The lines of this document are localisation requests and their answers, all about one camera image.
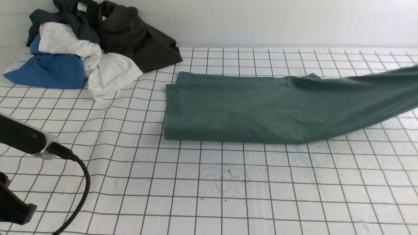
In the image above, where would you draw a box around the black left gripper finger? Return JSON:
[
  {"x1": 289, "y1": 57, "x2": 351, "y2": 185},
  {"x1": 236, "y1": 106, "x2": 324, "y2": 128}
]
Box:
[{"x1": 0, "y1": 172, "x2": 37, "y2": 226}]

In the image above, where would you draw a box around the green long-sleeved shirt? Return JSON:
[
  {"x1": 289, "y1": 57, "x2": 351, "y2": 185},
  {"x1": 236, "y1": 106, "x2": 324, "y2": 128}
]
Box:
[{"x1": 164, "y1": 66, "x2": 418, "y2": 145}]

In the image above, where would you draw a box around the blue garment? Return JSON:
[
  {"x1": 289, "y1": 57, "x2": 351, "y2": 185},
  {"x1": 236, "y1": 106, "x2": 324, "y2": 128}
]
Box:
[{"x1": 4, "y1": 35, "x2": 86, "y2": 89}]

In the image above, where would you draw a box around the white garment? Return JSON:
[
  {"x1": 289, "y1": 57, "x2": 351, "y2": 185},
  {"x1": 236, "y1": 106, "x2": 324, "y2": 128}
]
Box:
[{"x1": 38, "y1": 22, "x2": 143, "y2": 101}]

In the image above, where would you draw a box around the dark teal garment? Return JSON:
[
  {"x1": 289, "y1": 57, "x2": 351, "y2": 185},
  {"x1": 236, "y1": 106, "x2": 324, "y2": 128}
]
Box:
[{"x1": 26, "y1": 0, "x2": 101, "y2": 47}]

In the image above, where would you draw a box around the dark olive garment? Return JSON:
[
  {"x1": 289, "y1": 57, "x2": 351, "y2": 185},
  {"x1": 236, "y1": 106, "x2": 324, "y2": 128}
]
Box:
[{"x1": 86, "y1": 1, "x2": 183, "y2": 73}]

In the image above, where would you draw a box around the white grid-pattern table cloth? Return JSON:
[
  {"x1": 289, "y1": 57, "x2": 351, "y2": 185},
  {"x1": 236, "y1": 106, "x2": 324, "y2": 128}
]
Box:
[{"x1": 0, "y1": 48, "x2": 418, "y2": 235}]

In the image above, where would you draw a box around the black left camera cable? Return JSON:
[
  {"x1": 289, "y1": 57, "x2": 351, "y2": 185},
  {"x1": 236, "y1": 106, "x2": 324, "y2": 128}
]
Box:
[{"x1": 49, "y1": 142, "x2": 91, "y2": 235}]

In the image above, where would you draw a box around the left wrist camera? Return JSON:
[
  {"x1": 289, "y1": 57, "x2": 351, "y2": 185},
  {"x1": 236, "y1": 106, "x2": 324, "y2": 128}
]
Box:
[{"x1": 0, "y1": 113, "x2": 58, "y2": 160}]

